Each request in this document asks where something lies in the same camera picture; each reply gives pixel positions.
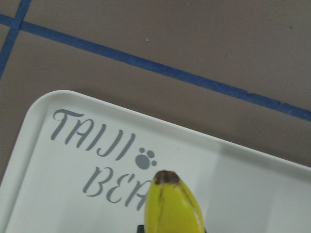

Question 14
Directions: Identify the white rectangular bear plate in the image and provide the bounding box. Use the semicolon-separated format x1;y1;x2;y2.
0;90;311;233

